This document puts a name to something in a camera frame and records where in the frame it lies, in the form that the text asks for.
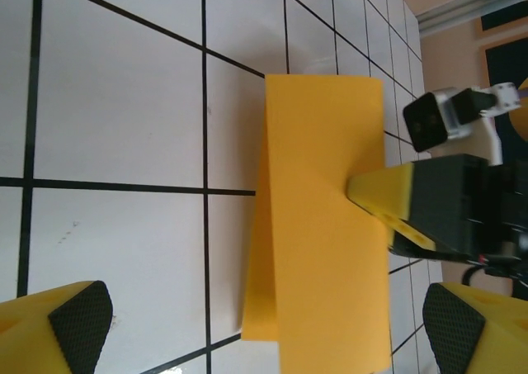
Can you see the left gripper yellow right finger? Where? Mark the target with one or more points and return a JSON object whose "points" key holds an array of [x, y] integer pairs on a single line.
{"points": [[491, 337]]}

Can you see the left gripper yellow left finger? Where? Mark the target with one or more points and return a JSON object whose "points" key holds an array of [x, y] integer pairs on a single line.
{"points": [[37, 332]]}

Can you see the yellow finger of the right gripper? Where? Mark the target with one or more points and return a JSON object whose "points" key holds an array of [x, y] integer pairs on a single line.
{"points": [[387, 190]]}

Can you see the orange paper sheet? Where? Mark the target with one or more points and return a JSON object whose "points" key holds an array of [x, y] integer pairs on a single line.
{"points": [[326, 209]]}

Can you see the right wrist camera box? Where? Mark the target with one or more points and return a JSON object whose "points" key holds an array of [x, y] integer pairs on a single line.
{"points": [[429, 120]]}

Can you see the right white camera bracket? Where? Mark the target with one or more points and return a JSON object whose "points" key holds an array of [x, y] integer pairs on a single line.
{"points": [[505, 95]]}

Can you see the aluminium corner post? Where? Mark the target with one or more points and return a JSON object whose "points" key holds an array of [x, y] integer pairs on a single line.
{"points": [[470, 8]]}

